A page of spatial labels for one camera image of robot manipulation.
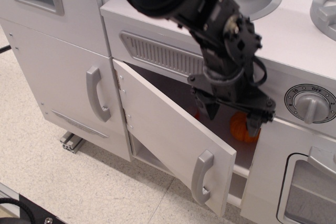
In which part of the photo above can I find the silver timer knob dial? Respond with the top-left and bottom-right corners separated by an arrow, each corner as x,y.
284,84 -> 335,124

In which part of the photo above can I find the white toy kitchen cabinet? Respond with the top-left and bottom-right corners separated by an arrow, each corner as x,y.
1,0 -> 335,223

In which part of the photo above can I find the aluminium frame rail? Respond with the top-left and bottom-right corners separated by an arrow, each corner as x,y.
1,183 -> 19,215

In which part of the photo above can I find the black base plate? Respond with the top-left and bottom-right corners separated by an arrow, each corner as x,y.
19,194 -> 65,224

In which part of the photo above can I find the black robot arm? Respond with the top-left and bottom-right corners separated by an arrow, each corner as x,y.
127,0 -> 276,137

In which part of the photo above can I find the aluminium extrusion bar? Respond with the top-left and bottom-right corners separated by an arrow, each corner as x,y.
60,132 -> 86,154

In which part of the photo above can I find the silver cabinet door handle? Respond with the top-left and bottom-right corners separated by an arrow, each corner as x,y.
191,150 -> 214,205

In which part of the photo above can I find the white fridge door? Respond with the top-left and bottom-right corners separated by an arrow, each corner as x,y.
1,19 -> 132,161

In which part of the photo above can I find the black cable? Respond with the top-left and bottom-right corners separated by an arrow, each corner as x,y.
0,197 -> 31,224

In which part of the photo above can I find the orange toy pumpkin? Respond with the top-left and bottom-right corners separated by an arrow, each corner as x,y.
229,111 -> 260,143

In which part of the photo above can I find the toy salmon sushi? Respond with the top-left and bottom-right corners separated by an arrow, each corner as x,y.
193,109 -> 200,120

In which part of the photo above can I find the silver oven door handle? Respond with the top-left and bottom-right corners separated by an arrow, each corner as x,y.
307,147 -> 335,178

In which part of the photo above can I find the silver vent grille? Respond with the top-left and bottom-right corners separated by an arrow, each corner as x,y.
119,31 -> 204,77

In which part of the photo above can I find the silver fridge emblem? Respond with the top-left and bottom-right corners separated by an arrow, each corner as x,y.
52,110 -> 109,138

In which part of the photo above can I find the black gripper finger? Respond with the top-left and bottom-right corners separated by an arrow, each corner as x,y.
195,92 -> 219,120
246,113 -> 262,137

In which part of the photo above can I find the toy oven door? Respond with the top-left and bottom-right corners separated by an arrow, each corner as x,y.
276,153 -> 335,223

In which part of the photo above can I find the silver toy faucet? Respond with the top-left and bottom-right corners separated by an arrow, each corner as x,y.
310,0 -> 335,40

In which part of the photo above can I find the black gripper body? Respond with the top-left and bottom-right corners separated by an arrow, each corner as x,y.
187,69 -> 276,123

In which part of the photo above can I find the silver fridge door handle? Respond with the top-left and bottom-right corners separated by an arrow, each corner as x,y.
86,66 -> 111,122

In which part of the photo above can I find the white cabinet door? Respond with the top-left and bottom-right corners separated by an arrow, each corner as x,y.
113,60 -> 236,216

